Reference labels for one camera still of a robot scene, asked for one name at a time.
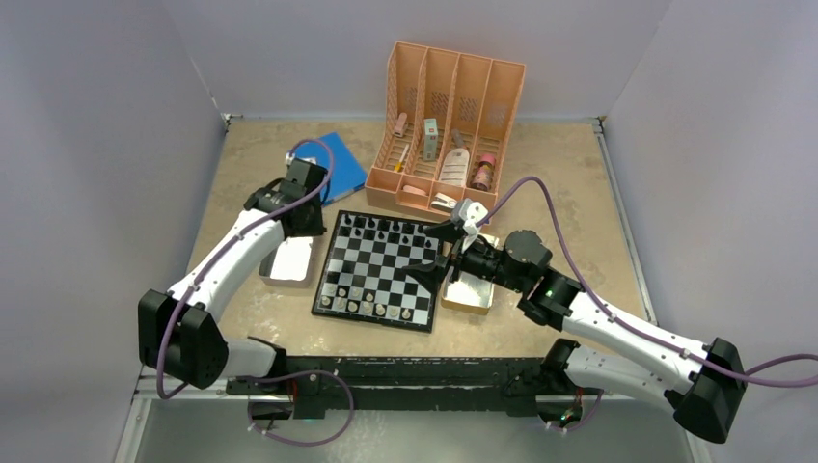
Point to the pink tube in organizer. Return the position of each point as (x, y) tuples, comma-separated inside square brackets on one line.
[(400, 125)]

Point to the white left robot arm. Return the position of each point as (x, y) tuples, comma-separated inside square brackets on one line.
[(178, 331)]

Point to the pink eraser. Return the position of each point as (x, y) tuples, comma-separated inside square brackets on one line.
[(414, 190)]

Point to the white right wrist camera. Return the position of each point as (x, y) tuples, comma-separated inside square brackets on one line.
[(467, 215)]

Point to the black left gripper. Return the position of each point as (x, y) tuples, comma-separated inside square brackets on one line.
[(315, 228)]

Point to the black and white chessboard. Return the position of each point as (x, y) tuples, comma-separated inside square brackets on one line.
[(363, 264)]

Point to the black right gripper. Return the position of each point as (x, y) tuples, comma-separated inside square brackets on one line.
[(428, 274)]

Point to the white stapler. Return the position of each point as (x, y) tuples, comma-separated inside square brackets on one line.
[(443, 202)]

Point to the white lotion bottle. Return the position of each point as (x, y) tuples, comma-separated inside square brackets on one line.
[(455, 167)]

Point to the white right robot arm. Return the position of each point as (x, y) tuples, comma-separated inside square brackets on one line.
[(699, 383)]

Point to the peach desk organizer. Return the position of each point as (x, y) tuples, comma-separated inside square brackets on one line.
[(474, 100)]

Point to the yellow tipped pen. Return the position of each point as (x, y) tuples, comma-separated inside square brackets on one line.
[(400, 163)]

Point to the gold empty tin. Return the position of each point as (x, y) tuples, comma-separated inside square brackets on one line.
[(468, 294)]

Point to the teal small box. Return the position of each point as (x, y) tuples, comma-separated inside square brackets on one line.
[(430, 139)]

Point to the pink capped small bottle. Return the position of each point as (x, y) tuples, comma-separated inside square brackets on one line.
[(482, 179)]

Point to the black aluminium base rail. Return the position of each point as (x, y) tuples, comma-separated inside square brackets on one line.
[(317, 384)]

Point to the silver tin with white pieces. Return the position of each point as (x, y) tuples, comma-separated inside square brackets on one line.
[(290, 264)]

